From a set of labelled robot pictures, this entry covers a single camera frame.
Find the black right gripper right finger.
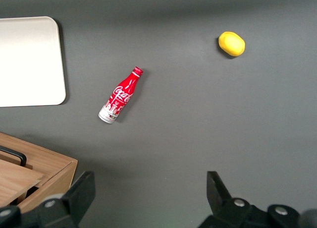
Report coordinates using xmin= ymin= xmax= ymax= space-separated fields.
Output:
xmin=198 ymin=171 xmax=302 ymax=228

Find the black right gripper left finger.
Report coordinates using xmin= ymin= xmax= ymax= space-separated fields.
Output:
xmin=21 ymin=171 xmax=96 ymax=228

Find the brown wooden board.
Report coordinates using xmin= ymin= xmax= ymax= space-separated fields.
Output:
xmin=0 ymin=131 xmax=78 ymax=214

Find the red Coca-Cola bottle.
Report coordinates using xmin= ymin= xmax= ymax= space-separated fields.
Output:
xmin=98 ymin=66 xmax=144 ymax=124

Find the white rounded tray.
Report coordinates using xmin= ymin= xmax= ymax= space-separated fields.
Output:
xmin=0 ymin=16 xmax=67 ymax=108

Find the yellow lemon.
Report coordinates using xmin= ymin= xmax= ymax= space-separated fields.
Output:
xmin=218 ymin=31 xmax=246 ymax=57

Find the black drawer handle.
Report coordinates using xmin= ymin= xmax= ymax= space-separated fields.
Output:
xmin=0 ymin=145 xmax=27 ymax=167

